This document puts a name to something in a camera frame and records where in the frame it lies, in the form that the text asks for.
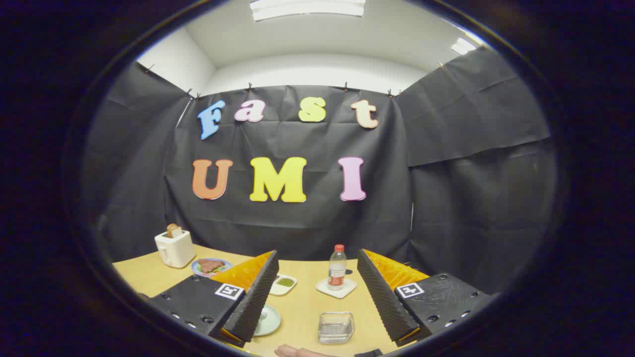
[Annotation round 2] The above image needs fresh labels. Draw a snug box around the light green plate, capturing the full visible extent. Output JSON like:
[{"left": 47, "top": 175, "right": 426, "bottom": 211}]
[{"left": 253, "top": 304, "right": 282, "bottom": 337}]

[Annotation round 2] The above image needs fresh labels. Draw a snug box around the black backdrop cloth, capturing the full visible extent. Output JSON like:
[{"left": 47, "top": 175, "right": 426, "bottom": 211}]
[{"left": 82, "top": 47, "right": 556, "bottom": 298}]

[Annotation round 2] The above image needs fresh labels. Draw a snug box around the clear red-capped water bottle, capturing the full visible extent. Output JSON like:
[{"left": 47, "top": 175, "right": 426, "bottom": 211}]
[{"left": 327, "top": 244, "right": 348, "bottom": 291}]

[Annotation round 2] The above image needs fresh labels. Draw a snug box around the small ceiling light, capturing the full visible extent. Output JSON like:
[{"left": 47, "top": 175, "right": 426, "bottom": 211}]
[{"left": 450, "top": 37, "right": 478, "bottom": 55}]

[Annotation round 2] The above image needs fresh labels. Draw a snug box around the blue plate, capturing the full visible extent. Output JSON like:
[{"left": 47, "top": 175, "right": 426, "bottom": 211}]
[{"left": 191, "top": 257, "right": 234, "bottom": 278}]

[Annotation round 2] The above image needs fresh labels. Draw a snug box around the metal wire basket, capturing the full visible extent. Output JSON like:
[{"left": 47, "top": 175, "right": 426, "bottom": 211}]
[{"left": 317, "top": 311, "right": 356, "bottom": 345}]

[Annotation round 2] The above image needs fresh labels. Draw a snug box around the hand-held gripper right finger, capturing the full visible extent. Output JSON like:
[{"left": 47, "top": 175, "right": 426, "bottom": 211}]
[{"left": 356, "top": 248, "right": 494, "bottom": 348}]

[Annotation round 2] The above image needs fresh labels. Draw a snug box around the long ceiling light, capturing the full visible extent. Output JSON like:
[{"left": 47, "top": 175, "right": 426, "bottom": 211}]
[{"left": 250, "top": 0, "right": 366, "bottom": 22}]

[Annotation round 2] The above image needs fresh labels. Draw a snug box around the meat and salad food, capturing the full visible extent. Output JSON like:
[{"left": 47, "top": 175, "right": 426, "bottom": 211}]
[{"left": 197, "top": 258, "right": 226, "bottom": 274}]

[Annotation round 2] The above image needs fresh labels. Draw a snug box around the white square coaster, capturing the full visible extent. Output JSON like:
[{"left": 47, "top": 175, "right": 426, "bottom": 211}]
[{"left": 316, "top": 277, "right": 358, "bottom": 299}]

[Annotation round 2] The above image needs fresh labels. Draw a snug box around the white toaster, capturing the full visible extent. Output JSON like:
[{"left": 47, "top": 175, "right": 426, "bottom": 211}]
[{"left": 154, "top": 229, "right": 196, "bottom": 269}]

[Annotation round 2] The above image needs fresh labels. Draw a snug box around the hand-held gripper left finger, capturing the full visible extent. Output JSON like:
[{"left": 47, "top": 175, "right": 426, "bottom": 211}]
[{"left": 136, "top": 249, "right": 280, "bottom": 348}]

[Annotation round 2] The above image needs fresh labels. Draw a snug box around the white divided dish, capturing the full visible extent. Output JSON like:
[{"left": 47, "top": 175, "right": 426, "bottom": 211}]
[{"left": 268, "top": 274, "right": 298, "bottom": 297}]

